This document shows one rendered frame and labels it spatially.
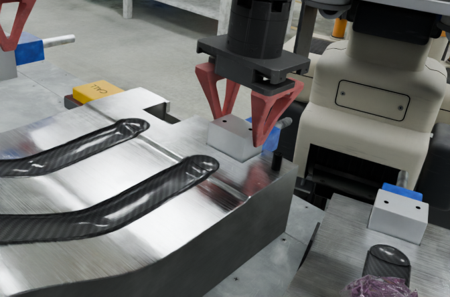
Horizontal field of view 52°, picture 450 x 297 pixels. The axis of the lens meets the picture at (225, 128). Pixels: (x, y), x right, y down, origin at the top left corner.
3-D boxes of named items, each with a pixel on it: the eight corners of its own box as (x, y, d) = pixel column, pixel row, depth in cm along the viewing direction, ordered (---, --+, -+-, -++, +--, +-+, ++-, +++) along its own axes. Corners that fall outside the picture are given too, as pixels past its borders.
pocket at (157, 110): (167, 125, 62) (169, 100, 60) (195, 140, 59) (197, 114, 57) (140, 135, 59) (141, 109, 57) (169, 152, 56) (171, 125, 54)
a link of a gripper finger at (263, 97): (256, 164, 46) (272, 76, 42) (203, 136, 50) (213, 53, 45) (292, 144, 51) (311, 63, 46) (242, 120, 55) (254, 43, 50)
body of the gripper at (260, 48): (272, 90, 42) (288, 9, 39) (193, 57, 48) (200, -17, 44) (309, 77, 47) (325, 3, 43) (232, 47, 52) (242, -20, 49)
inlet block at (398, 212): (377, 186, 58) (388, 149, 56) (418, 199, 57) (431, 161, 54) (361, 248, 48) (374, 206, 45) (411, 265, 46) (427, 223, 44)
